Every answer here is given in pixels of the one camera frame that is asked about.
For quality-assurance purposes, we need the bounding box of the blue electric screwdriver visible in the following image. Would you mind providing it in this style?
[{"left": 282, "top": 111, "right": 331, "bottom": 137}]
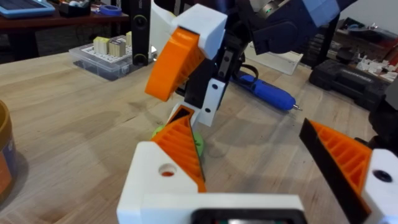
[{"left": 230, "top": 63, "right": 303, "bottom": 112}]

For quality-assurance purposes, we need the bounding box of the black box with clutter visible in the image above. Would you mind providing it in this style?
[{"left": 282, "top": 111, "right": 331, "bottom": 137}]
[{"left": 58, "top": 0, "right": 93, "bottom": 18}]

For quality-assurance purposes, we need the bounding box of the black tool case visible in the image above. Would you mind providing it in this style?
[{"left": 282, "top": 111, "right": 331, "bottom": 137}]
[{"left": 308, "top": 58, "right": 390, "bottom": 111}]

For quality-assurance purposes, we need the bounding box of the brown toy tub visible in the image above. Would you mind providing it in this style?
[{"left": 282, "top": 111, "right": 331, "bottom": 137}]
[{"left": 0, "top": 99, "right": 17, "bottom": 205}]

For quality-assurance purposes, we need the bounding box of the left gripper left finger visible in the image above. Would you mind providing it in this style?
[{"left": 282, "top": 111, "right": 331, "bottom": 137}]
[{"left": 116, "top": 105, "right": 305, "bottom": 224}]

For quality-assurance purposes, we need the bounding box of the blue tape roll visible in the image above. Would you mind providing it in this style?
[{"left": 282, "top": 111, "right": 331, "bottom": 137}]
[{"left": 98, "top": 4, "right": 123, "bottom": 17}]

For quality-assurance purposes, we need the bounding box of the blue flat tray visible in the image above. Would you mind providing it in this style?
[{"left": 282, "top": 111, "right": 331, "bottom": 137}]
[{"left": 0, "top": 0, "right": 57, "bottom": 19}]

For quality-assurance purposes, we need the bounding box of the green disc with holes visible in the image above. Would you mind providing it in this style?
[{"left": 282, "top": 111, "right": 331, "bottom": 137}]
[{"left": 151, "top": 124, "right": 205, "bottom": 157}]

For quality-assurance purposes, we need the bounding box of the dark wooden side table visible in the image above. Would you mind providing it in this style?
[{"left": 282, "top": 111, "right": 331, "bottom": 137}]
[{"left": 0, "top": 11, "right": 130, "bottom": 62}]

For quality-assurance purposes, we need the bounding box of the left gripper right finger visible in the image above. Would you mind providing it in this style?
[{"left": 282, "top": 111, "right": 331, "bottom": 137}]
[{"left": 298, "top": 118, "right": 398, "bottom": 224}]

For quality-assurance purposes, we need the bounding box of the clear plastic box with blocks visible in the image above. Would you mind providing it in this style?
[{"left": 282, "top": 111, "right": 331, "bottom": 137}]
[{"left": 68, "top": 30, "right": 157, "bottom": 82}]

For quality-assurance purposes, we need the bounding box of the shelf with white parts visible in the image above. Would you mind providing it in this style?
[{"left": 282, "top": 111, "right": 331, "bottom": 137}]
[{"left": 334, "top": 17, "right": 398, "bottom": 83}]

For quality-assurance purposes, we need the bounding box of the white flat box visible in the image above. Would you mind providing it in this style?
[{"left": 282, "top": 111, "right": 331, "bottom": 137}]
[{"left": 243, "top": 42, "right": 304, "bottom": 76}]

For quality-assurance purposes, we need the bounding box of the bare white finger of the right gripper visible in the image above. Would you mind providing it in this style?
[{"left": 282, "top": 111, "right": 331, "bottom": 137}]
[{"left": 190, "top": 77, "right": 226, "bottom": 128}]

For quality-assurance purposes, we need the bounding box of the black upright bar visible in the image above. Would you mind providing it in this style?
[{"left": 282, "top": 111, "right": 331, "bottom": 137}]
[{"left": 129, "top": 0, "right": 152, "bottom": 67}]

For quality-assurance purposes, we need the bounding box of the finger of the right gripper with orange wedge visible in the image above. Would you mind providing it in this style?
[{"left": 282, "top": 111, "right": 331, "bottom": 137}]
[{"left": 144, "top": 3, "right": 228, "bottom": 102}]

